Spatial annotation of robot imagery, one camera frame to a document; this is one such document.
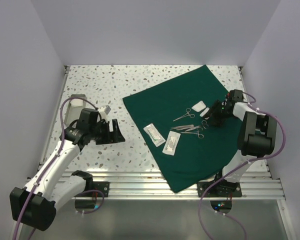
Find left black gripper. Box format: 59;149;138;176
89;118;125;145

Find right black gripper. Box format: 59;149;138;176
202;100;234;127

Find white gauze pad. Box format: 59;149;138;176
69;98;86;108
199;107;210;118
191;100;207;113

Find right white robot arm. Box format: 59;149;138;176
200;89;277;197

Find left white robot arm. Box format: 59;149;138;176
9;108;125;231

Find silver surgical scissors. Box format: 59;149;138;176
185;119;209;132

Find green surgical drape cloth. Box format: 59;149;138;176
123;65;241;193

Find silver forceps lower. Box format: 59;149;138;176
181;127;204;139

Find silver forceps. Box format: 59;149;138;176
173;108;196;122
181;127;204;139

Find silver forceps upper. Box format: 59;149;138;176
173;108;196;122

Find suture packet green thread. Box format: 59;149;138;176
143;123;166;147

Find silver tweezers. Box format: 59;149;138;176
170;124;194;131

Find metal instrument tray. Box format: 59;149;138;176
63;94;87;127

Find white suture packet printed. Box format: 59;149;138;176
162;131;181;156

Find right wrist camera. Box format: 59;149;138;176
226;89;244;106

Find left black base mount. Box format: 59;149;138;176
74;181;110;211

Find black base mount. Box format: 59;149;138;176
74;181;110;211
204;180;243;214

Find aluminium rail frame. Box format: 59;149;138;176
7;65;291;240

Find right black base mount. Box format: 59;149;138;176
204;180;243;214

